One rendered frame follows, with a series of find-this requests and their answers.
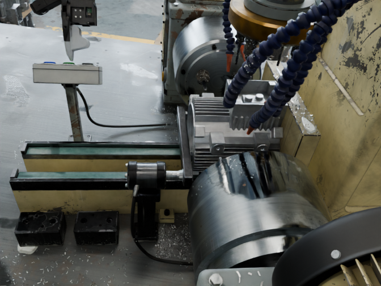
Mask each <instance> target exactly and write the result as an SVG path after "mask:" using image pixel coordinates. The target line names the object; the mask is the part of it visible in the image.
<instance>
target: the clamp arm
mask: <svg viewBox="0 0 381 286"><path fill-rule="evenodd" d="M176 116H177V128H178V135H179V147H180V159H181V170H179V174H180V175H183V176H180V177H179V179H182V182H183V186H191V185H192V183H193V170H192V160H193V152H190V147H189V138H188V130H187V121H186V120H187V116H188V113H187V111H185V107H184V106H178V107H177V113H176Z"/></svg>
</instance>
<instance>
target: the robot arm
mask: <svg viewBox="0 0 381 286"><path fill-rule="evenodd" d="M59 5H61V18H62V30H63V40H64V43H65V49H66V54H67V56H68V58H69V60H70V61H73V60H74V51H78V50H81V49H86V48H88V47H89V46H90V41H89V40H87V39H86V38H84V37H82V30H81V29H80V28H79V27H78V26H76V25H80V26H83V27H90V26H97V6H96V3H95V0H35V1H34V2H32V3H31V4H30V7H31V9H32V11H33V12H34V13H35V14H37V15H44V14H46V13H47V12H48V11H49V10H51V9H53V8H55V7H57V6H59Z"/></svg>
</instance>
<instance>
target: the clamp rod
mask: <svg viewBox="0 0 381 286"><path fill-rule="evenodd" d="M180 176H183V175H180V174H179V171H166V180H182V179H179V177H180Z"/></svg>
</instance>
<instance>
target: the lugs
mask: <svg viewBox="0 0 381 286"><path fill-rule="evenodd" d="M193 96H199V95H192V94H191V95H190V96H189V103H191V102H192V98H193ZM203 137H205V126H198V125H196V126H195V127H194V138H203ZM271 138H283V127H273V128H272V130H271ZM193 175H199V171H193Z"/></svg>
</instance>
